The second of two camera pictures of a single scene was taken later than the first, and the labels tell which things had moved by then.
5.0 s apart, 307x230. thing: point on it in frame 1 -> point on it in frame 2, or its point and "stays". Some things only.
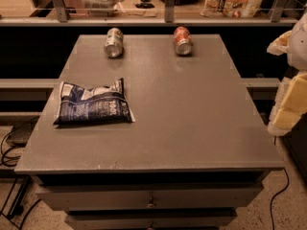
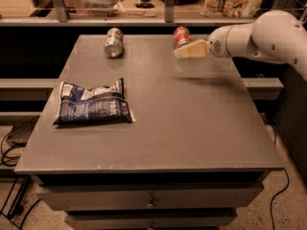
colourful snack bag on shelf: [234, 1] stays
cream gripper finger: [291, 104] -> [197, 49]
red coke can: [183, 41] stays
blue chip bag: [98, 104] stays
